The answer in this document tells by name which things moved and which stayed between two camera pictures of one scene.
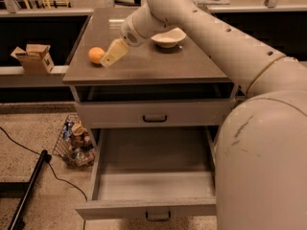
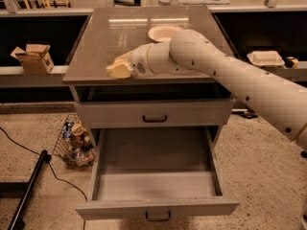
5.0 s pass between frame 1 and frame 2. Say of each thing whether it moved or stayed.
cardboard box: stayed
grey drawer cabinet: stayed
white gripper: moved
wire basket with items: stayed
